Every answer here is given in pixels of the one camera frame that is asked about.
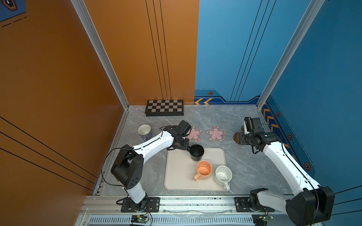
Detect brown wooden round coaster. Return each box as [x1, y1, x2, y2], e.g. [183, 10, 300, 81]
[233, 132, 240, 144]

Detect pink flower coaster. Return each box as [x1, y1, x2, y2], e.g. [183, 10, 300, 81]
[206, 126, 226, 142]
[186, 126, 203, 142]

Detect black mug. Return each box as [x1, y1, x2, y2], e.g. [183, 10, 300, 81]
[187, 145, 205, 162]

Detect blue woven round coaster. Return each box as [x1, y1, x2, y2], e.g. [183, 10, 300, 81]
[140, 137, 152, 143]

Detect purple mug white inside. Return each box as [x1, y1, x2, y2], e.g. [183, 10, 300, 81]
[138, 124, 154, 138]

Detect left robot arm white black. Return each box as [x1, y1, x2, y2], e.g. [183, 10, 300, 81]
[110, 121, 191, 211]

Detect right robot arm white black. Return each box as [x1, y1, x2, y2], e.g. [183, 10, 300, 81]
[235, 132, 335, 226]

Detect beige serving tray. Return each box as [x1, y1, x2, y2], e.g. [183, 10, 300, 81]
[164, 148, 227, 191]

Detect orange pink mug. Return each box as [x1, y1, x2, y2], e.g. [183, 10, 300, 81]
[193, 161, 213, 181]

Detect brown white chessboard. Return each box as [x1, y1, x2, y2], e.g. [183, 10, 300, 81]
[145, 100, 184, 117]

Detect right small circuit board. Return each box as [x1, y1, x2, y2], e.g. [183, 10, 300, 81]
[252, 214, 274, 226]

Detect green circuit board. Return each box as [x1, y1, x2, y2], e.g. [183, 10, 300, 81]
[130, 215, 151, 226]

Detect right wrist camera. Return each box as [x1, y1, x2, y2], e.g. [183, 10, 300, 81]
[244, 117, 265, 134]

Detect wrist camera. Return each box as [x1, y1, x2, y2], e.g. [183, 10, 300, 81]
[244, 117, 265, 134]
[167, 120, 191, 137]

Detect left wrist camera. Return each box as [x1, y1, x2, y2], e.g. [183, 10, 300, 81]
[167, 120, 191, 137]

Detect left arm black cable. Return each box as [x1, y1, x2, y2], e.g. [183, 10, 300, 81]
[101, 125, 176, 187]

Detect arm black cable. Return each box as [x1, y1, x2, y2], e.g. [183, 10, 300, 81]
[251, 122, 320, 221]
[101, 125, 176, 187]

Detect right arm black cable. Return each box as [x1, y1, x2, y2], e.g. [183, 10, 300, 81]
[251, 122, 320, 221]

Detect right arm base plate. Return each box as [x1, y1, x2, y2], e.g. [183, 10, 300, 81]
[234, 196, 275, 212]

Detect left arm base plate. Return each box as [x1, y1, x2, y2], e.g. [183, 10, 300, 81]
[117, 196, 160, 213]

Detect aluminium rail frame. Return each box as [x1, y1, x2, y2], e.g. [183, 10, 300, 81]
[75, 195, 293, 226]

